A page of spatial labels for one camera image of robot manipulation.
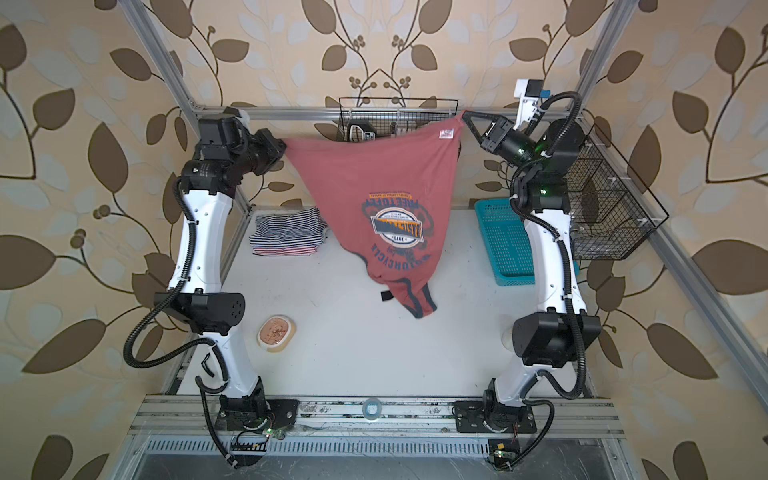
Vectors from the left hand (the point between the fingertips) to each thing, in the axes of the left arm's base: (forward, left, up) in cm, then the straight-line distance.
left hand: (289, 134), depth 71 cm
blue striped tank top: (+7, +9, -42) cm, 43 cm away
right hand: (-7, -40, +10) cm, 42 cm away
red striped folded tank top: (-3, +11, -44) cm, 45 cm away
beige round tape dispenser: (-32, +8, -45) cm, 56 cm away
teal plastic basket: (+6, -68, -46) cm, 82 cm away
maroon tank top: (-2, -24, -20) cm, 31 cm away
